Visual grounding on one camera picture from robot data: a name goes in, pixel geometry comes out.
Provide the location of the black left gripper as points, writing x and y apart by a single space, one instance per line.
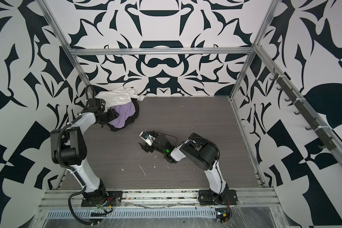
113 114

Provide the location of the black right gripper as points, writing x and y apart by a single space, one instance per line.
147 148

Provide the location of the purple cloth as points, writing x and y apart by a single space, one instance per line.
125 111

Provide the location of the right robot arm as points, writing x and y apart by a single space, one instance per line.
201 151

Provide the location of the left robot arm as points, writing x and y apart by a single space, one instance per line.
69 150

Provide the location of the black cloth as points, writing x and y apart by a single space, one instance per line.
130 119

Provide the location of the white cloth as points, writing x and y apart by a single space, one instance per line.
119 96

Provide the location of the small electronics board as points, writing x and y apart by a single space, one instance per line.
223 214

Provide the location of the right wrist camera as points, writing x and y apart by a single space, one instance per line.
148 137

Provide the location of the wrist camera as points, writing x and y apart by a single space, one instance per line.
95 105
148 137

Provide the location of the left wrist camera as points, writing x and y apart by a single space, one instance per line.
95 105

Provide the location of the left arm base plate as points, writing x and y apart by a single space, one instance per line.
101 198

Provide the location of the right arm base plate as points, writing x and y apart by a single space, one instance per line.
208 197

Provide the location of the white perforated cable duct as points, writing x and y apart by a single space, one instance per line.
149 213

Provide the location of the aluminium front rail frame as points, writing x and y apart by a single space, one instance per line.
166 198

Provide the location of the black wall hook rack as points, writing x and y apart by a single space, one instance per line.
305 110

